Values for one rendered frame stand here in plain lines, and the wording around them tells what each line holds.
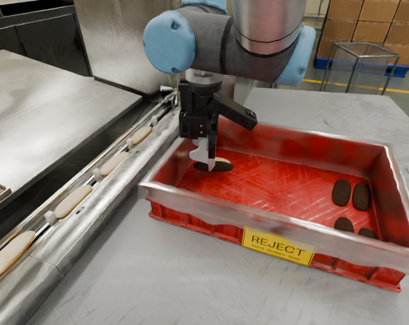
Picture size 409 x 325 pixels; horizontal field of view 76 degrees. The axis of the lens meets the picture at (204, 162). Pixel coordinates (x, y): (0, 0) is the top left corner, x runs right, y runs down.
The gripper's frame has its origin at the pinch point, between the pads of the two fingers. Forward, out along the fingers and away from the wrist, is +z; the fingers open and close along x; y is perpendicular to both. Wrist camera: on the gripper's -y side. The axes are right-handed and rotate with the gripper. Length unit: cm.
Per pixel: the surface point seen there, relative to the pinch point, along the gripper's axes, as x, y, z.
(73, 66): -193, 143, 40
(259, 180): 1.4, -11.5, 4.2
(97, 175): 6.7, 26.5, 0.6
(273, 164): -5.5, -16.0, 4.3
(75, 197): 14.0, 28.2, 0.5
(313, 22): -626, -198, 72
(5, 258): 28.7, 33.2, 0.4
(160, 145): -6.5, 14.4, 0.4
